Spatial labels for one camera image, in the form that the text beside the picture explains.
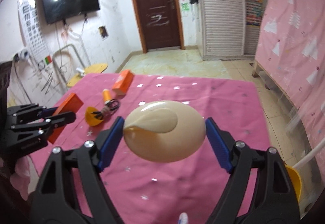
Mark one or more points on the white blue tube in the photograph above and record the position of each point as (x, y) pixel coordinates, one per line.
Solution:
(183, 219)

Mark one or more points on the pink printed curtain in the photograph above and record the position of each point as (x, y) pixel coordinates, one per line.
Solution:
(294, 41)

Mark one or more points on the black scissors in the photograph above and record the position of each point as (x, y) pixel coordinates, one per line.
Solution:
(111, 107)

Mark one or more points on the orange box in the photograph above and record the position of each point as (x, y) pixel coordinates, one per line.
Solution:
(69, 103)
(124, 82)

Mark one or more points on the white eye chart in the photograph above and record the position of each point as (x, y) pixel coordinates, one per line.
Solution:
(33, 28)

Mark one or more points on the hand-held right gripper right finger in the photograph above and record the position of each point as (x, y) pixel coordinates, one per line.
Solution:
(218, 142)

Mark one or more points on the dark brown door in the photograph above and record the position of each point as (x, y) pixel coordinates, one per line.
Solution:
(155, 6)

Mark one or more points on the pink star tablecloth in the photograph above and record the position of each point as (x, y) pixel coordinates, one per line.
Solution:
(165, 183)

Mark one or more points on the orange thread spool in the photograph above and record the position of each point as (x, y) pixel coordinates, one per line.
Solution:
(107, 95)

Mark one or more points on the colourful grid poster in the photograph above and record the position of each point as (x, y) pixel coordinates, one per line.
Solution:
(253, 7)

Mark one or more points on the yellow folding chair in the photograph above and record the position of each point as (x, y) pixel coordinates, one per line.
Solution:
(95, 68)

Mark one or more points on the white pipe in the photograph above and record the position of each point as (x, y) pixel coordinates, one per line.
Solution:
(309, 155)

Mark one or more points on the pink cloth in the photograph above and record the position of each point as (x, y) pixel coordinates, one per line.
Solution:
(22, 175)

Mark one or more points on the dark wall socket box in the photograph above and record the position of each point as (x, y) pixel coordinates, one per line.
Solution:
(103, 32)

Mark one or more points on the white louvred wardrobe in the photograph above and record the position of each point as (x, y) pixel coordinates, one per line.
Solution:
(221, 16)

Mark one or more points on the beige oval plastic shell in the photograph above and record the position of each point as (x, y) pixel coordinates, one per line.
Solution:
(165, 135)

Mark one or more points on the wooden bed frame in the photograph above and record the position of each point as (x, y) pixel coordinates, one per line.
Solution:
(256, 69)

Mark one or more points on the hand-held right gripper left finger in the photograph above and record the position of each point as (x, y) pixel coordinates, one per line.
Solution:
(110, 140)

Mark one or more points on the white object on chair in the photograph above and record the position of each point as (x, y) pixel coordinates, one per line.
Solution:
(80, 71)

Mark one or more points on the red green flag sticker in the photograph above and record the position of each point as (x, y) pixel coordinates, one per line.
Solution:
(48, 59)

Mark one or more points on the white power strip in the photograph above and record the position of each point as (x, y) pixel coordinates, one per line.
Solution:
(22, 54)

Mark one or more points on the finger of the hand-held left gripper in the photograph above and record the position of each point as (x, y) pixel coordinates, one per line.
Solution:
(25, 112)
(33, 127)

